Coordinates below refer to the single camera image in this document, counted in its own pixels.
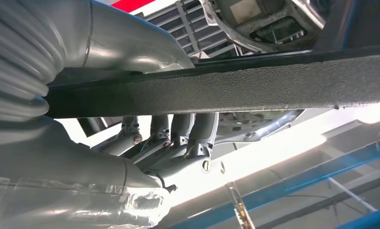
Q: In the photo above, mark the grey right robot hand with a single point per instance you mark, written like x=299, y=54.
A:
x=66, y=177

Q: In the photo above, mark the red barrier belt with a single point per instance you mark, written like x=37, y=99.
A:
x=129, y=4

